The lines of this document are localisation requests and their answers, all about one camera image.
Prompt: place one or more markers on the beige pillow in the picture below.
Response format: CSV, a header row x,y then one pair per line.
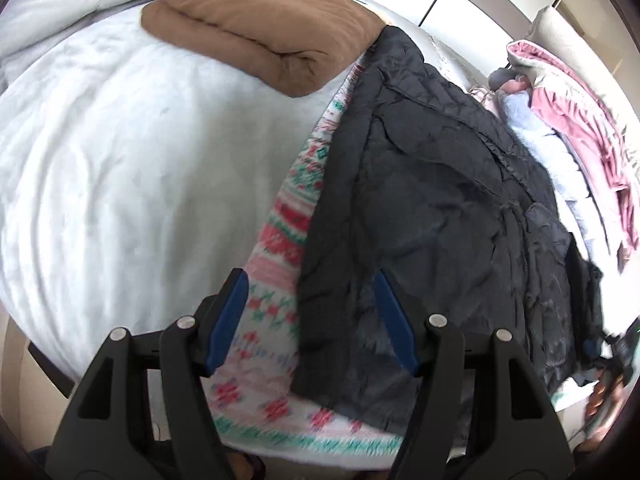
x,y
555,25

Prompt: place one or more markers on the patterned knit blanket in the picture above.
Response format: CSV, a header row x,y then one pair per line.
x,y
280,240

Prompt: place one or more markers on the brown folded fleece garment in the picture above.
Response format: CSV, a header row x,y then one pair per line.
x,y
250,25

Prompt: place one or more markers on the grey quilted bedspread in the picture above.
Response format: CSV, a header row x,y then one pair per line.
x,y
50,5

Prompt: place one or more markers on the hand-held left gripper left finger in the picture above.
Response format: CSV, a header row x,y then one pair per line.
x,y
227,321

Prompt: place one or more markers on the white bed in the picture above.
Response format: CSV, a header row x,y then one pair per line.
x,y
125,185

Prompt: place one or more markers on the black quilted jacket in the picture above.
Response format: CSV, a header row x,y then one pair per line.
x,y
425,200

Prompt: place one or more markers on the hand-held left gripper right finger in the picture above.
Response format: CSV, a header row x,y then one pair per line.
x,y
397,327

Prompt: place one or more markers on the beige bed frame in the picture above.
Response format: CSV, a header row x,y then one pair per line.
x,y
20,355

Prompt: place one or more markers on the pink velvet garment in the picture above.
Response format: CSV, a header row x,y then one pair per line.
x,y
575,110

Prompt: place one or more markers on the dark grey small cloth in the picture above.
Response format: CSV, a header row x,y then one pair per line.
x,y
502,79

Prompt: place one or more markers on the light blue fluffy garment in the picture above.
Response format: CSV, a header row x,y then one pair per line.
x,y
540,145

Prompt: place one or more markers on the person's right hand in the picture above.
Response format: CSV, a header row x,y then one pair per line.
x,y
602,395

